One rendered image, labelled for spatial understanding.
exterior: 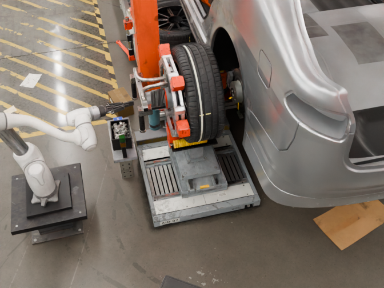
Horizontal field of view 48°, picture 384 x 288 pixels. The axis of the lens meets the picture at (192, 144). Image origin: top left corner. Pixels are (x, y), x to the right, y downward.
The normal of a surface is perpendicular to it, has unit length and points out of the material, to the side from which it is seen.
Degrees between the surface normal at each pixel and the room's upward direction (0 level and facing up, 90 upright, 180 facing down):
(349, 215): 0
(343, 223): 1
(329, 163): 88
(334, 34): 1
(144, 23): 90
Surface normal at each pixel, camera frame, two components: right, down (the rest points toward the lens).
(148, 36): 0.24, 0.70
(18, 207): 0.00, -0.69
